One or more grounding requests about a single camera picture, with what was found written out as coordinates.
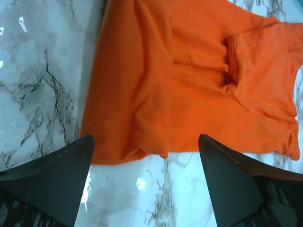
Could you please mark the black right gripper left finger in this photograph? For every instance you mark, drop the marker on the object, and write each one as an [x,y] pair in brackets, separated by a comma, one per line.
[46,192]

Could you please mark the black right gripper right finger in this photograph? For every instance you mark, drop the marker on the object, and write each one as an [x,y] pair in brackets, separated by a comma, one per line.
[248,193]

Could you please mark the orange t shirt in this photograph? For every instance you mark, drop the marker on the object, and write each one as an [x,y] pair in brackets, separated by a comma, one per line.
[167,71]

